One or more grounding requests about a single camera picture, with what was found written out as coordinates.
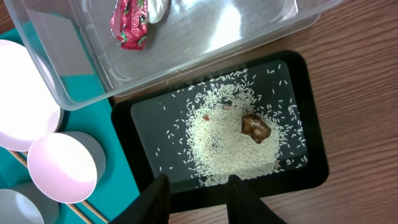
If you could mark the black waste tray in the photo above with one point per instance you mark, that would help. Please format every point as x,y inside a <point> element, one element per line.
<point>281,79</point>

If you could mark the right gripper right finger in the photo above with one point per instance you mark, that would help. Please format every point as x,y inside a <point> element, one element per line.
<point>245,207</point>

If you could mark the wooden chopstick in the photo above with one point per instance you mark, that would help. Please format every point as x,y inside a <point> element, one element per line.
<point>85,203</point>
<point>72,207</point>

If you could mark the left wooden chopstick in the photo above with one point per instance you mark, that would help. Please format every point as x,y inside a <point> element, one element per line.
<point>72,207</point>

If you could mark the large white plate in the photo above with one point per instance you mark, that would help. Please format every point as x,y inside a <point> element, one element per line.
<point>28,110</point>

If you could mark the red snack wrapper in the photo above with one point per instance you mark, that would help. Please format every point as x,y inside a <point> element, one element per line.
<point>129,23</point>

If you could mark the brown food chunk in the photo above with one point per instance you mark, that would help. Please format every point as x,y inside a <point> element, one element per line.
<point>253,126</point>

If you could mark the pink small bowl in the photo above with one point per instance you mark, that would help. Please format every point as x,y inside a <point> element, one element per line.
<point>66,166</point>

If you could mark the teal plastic tray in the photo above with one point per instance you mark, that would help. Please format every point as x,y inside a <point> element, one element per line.
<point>117,187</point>

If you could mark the grey bowl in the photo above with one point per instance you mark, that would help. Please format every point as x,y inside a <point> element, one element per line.
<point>26,204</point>

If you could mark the clear plastic bin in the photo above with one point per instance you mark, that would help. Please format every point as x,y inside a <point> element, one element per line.
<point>82,62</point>

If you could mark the pile of rice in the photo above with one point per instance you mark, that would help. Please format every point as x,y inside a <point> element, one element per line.
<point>209,132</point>

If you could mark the right wooden chopstick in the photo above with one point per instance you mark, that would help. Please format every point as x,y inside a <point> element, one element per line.
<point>85,203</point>

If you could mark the white tissue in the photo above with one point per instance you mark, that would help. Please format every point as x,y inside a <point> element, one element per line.
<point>156,10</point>

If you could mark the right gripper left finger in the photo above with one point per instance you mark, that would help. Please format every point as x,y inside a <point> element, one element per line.
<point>152,206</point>

